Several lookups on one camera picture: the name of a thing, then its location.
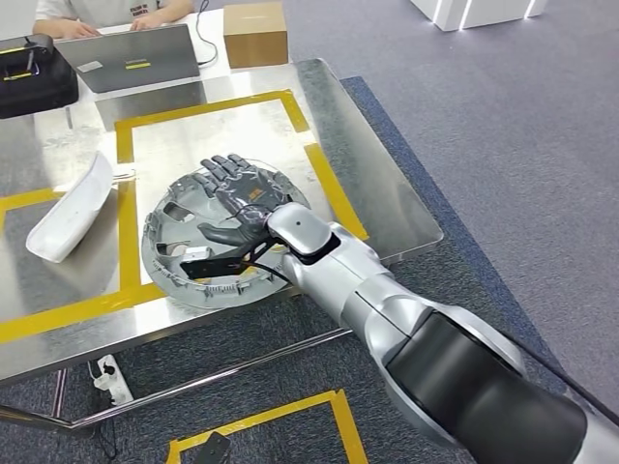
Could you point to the brown cardboard box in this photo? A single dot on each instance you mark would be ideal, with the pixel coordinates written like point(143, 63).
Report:
point(256, 35)

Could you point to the white power strip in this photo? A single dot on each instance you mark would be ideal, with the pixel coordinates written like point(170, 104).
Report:
point(111, 381)

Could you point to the grey laptop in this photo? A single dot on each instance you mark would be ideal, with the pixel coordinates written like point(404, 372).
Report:
point(130, 61)

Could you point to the black carry bag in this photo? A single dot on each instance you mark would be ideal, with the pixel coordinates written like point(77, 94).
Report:
point(44, 96)

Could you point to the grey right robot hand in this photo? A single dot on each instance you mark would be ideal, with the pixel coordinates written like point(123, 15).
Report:
point(247, 198)

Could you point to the grey plastic wheel cover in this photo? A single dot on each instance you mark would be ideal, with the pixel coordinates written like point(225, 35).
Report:
point(217, 294)

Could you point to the black device with yellow strips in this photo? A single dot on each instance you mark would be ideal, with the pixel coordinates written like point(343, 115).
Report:
point(22, 58)

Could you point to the white plinth with light strips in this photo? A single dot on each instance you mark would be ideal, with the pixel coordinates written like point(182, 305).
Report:
point(478, 13)

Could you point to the black robot foot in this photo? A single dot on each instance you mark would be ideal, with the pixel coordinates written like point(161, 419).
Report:
point(214, 449)

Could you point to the stainless steel workbench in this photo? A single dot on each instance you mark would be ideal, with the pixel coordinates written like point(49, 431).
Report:
point(207, 134)

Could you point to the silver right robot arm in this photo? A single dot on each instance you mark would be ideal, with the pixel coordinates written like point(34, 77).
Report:
point(435, 358)

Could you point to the white plastic shell part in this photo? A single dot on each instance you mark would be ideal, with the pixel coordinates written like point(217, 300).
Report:
point(68, 218)

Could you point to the person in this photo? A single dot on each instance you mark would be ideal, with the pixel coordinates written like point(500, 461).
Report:
point(106, 9)

